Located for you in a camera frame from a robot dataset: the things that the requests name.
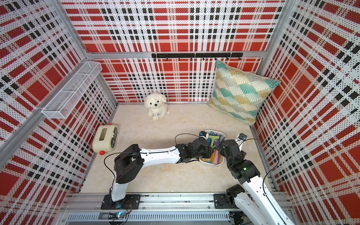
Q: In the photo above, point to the blue rake yellow handle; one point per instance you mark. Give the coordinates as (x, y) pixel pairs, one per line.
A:
(207, 160)

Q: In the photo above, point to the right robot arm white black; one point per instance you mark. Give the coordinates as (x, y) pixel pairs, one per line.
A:
(251, 196)

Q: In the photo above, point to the purple rake pink handle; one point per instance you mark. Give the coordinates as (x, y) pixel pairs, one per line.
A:
(216, 158)

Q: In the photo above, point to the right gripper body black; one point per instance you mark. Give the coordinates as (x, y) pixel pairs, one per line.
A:
(222, 153)

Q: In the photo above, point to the white plastic storage box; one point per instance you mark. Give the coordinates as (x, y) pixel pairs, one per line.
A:
(222, 138)

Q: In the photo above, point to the cream retro toaster toy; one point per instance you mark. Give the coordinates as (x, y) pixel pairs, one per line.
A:
(105, 139)

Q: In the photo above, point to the light green rake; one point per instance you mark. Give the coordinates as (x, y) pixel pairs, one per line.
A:
(212, 140)

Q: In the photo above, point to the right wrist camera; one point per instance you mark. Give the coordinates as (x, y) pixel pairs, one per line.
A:
(240, 140)

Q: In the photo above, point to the teal yellow patterned pillow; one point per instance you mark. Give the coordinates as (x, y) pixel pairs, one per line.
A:
(240, 94)

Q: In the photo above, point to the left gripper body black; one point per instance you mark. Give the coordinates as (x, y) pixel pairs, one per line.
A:
(205, 153)

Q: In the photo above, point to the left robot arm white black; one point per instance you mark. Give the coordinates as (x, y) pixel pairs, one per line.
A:
(129, 163)

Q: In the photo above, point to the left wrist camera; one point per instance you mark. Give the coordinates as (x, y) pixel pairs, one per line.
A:
(203, 134)

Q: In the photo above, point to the black wall hook rail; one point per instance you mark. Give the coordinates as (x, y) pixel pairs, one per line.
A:
(196, 55)

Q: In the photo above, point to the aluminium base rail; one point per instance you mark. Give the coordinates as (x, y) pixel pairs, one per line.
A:
(153, 207)

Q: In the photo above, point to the white plush dog toy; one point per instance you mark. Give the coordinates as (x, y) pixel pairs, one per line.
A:
(156, 104)

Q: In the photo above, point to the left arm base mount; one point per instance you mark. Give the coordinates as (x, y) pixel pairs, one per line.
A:
(130, 202)

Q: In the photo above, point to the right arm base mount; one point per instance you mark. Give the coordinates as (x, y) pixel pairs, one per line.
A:
(226, 200)

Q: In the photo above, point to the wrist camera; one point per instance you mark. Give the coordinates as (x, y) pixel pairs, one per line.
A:
(203, 134)
(240, 140)

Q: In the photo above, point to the white wire mesh shelf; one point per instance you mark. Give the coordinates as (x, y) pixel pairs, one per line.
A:
(64, 102)

